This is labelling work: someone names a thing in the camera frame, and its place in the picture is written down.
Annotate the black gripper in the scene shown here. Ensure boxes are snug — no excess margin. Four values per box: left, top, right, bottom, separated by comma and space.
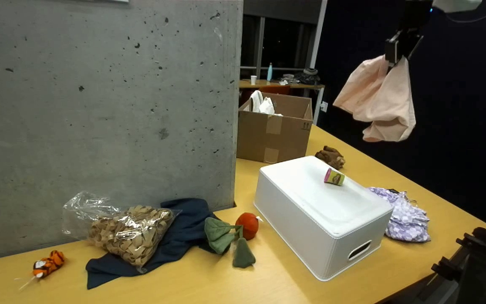
385, 0, 432, 65

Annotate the pink shirt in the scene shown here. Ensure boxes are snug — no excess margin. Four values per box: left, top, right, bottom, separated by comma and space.
335, 55, 417, 141

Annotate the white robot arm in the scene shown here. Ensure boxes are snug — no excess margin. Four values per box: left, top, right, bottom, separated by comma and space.
385, 0, 486, 65

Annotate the dark object on desk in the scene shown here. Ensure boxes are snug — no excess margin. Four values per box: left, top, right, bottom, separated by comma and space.
296, 67, 321, 84

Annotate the blue bottle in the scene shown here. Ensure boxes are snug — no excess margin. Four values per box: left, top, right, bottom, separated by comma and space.
267, 62, 274, 82

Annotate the brown crumpled cloth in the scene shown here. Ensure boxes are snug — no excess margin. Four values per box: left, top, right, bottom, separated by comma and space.
316, 145, 345, 170

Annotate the white cup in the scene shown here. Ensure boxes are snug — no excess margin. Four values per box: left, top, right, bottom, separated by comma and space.
250, 74, 259, 86

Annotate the white plastic bag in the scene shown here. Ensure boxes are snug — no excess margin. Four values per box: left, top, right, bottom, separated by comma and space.
250, 89, 281, 116

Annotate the brown cardboard box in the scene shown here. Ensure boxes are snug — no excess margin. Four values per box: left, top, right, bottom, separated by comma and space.
237, 92, 313, 163

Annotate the background wooden desk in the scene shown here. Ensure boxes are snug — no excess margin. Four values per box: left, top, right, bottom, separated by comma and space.
238, 79, 326, 94

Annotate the purple floral cloth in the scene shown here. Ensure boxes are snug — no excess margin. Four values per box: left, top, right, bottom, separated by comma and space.
372, 187, 431, 243

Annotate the white plastic storage box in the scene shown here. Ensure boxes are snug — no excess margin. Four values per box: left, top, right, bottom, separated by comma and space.
255, 155, 392, 282

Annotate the red plush tomato toy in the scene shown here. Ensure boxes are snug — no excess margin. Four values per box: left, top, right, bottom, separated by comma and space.
237, 212, 259, 239

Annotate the green cloth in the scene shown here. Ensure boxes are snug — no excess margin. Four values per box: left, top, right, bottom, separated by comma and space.
205, 216, 257, 268

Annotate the dark blue cloth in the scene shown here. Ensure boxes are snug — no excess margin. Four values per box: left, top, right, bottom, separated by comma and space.
86, 197, 213, 288

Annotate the clear bag of corks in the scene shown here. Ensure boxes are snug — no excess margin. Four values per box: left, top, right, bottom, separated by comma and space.
63, 190, 178, 268

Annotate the orange tiger toy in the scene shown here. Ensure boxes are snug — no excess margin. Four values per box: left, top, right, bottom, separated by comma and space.
21, 250, 66, 290

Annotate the black camera tripod equipment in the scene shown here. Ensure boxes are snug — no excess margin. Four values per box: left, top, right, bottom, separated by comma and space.
378, 226, 486, 304

